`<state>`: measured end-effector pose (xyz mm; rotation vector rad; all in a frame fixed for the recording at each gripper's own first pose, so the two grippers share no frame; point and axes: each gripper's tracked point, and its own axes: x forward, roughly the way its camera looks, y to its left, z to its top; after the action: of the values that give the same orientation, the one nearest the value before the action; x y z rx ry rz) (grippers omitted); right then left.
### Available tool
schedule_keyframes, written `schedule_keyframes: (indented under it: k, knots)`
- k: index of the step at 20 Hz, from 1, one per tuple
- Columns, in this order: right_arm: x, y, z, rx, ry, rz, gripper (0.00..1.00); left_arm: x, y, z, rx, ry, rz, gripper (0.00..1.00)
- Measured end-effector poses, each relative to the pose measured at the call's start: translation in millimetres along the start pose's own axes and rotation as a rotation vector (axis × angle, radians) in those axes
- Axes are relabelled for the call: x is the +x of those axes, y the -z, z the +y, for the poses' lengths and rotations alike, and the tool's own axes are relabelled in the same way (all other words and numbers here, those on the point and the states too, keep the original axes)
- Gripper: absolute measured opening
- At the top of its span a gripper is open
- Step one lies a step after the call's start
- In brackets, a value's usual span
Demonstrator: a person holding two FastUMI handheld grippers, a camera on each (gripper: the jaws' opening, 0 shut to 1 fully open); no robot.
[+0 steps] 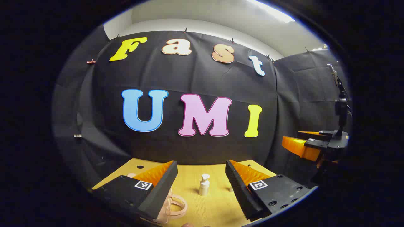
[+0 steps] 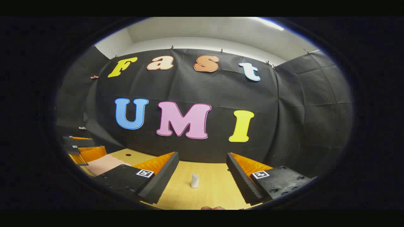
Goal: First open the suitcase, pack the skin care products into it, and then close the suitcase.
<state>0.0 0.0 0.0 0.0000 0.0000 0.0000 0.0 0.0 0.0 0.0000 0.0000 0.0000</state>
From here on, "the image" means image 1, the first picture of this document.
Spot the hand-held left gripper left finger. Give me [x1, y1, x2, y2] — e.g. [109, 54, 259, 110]
[92, 160, 178, 223]

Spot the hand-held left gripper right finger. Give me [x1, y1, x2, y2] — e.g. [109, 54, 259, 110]
[225, 160, 318, 222]

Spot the pink suitcase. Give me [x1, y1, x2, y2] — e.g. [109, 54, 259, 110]
[126, 172, 189, 225]

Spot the white pump bottle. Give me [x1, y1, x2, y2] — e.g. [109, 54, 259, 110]
[199, 174, 210, 196]

